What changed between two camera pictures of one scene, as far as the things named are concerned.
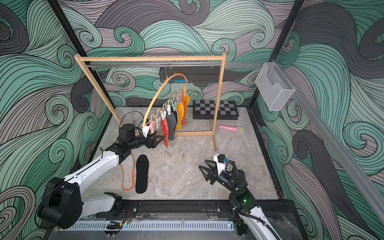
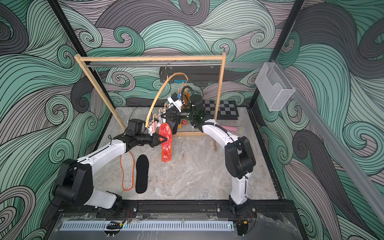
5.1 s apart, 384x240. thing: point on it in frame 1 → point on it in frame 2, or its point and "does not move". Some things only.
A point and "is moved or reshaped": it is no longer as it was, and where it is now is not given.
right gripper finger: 208,170 → 170,114
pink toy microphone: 239,129 does not move
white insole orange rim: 128,169 does not move
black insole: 142,168 does not move
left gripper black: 149,145 does not move
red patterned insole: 165,132 is moved or reshaped
